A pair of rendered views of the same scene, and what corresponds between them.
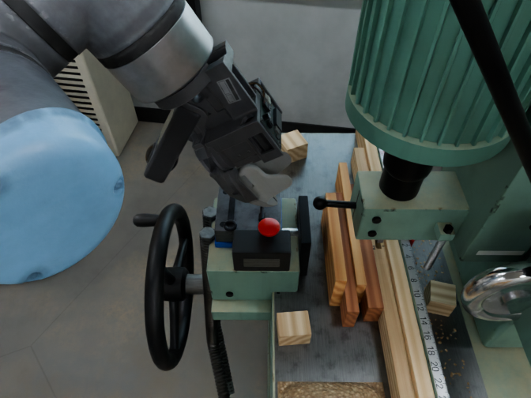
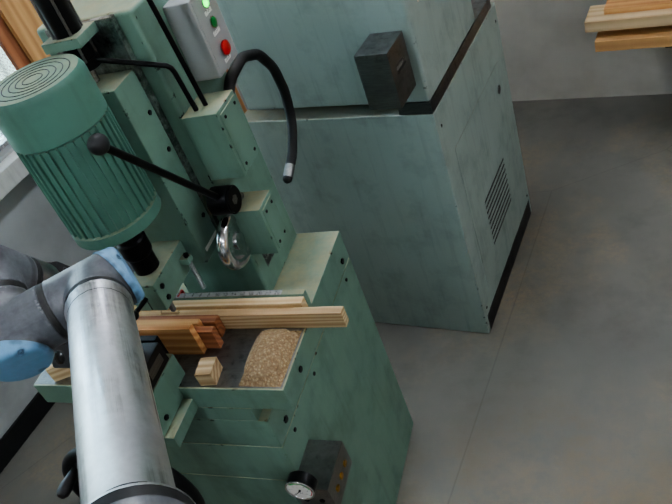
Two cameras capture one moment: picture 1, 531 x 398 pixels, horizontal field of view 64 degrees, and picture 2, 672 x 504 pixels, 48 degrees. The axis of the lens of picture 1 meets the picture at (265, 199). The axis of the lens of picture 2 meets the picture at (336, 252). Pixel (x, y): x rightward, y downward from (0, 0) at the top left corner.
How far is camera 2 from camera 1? 1.04 m
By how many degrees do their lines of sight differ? 45
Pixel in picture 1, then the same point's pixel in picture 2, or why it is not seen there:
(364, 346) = (237, 337)
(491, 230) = (196, 233)
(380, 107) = (113, 222)
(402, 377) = (259, 312)
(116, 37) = (33, 277)
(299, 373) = (238, 373)
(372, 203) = (151, 281)
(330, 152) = not seen: hidden behind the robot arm
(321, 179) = not seen: hidden behind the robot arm
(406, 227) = (174, 277)
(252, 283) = (166, 391)
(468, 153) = (155, 204)
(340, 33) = not seen: outside the picture
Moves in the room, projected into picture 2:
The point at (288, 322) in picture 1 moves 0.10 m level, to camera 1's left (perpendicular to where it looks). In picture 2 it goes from (203, 368) to (183, 411)
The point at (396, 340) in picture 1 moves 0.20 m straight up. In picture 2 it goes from (239, 312) to (199, 238)
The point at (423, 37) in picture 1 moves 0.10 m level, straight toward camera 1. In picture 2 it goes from (102, 182) to (138, 191)
